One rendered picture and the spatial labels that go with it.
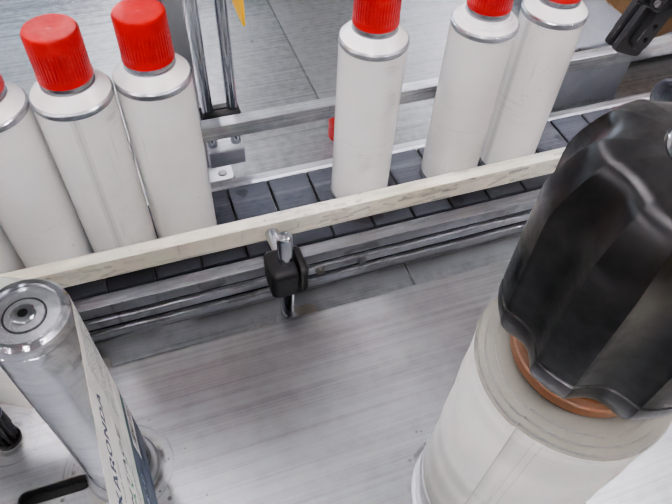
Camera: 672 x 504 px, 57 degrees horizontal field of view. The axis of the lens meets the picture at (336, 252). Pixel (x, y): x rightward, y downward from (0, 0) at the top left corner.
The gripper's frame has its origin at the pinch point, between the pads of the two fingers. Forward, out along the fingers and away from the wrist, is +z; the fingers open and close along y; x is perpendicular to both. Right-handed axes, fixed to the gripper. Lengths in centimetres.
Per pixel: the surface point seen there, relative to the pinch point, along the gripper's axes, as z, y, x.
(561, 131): 12.6, -2.8, 4.1
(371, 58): 6.2, 1.5, -24.2
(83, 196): 20.2, 1.8, -41.8
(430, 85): 10.5, -3.8, -13.7
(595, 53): 4.4, -4.0, 2.5
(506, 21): 1.7, 1.0, -14.4
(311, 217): 19.9, 3.6, -24.5
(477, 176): 14.3, 3.6, -10.2
